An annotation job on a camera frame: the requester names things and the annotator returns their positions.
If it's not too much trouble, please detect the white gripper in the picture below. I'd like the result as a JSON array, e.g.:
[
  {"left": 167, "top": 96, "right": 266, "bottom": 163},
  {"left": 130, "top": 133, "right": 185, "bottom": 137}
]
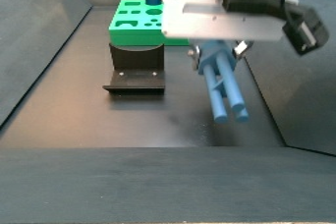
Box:
[{"left": 161, "top": 0, "right": 283, "bottom": 71}]

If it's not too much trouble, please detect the blue three prong object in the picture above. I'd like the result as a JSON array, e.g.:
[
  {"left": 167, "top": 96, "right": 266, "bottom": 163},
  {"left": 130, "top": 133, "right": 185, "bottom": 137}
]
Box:
[{"left": 198, "top": 40, "right": 247, "bottom": 123}]

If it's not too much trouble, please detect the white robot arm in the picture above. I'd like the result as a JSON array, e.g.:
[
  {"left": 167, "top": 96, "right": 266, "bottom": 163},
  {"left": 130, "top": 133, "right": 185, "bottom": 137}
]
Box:
[{"left": 161, "top": 0, "right": 307, "bottom": 69}]

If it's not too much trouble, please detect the black curved fixture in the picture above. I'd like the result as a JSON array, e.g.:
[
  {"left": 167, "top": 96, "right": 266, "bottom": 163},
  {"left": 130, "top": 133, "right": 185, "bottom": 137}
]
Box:
[{"left": 102, "top": 44, "right": 165, "bottom": 93}]

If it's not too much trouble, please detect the green shape sorter block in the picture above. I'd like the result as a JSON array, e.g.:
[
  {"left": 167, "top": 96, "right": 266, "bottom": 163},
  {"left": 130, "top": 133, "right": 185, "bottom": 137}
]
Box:
[{"left": 109, "top": 0, "right": 187, "bottom": 46}]

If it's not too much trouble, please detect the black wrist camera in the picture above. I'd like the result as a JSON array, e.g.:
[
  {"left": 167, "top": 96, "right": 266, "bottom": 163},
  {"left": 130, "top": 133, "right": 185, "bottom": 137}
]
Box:
[{"left": 221, "top": 0, "right": 329, "bottom": 55}]

